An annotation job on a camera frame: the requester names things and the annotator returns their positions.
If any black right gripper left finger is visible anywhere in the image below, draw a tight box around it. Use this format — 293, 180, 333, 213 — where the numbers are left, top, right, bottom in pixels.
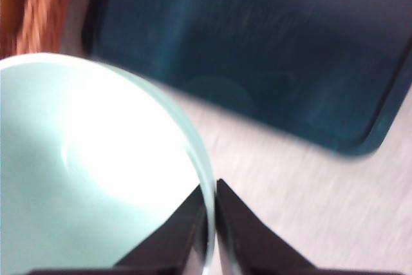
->
114, 186, 209, 269

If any dark rectangular tray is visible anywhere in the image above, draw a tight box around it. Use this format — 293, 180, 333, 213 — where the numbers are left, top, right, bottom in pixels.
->
82, 0, 412, 160

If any teal bowl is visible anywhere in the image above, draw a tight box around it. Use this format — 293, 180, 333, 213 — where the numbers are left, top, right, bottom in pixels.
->
0, 52, 216, 275

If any brown wicker basket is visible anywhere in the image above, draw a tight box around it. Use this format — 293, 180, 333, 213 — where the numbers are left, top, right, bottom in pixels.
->
0, 0, 75, 59

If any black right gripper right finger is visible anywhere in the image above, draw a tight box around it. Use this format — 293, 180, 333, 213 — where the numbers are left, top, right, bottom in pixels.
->
216, 178, 320, 275

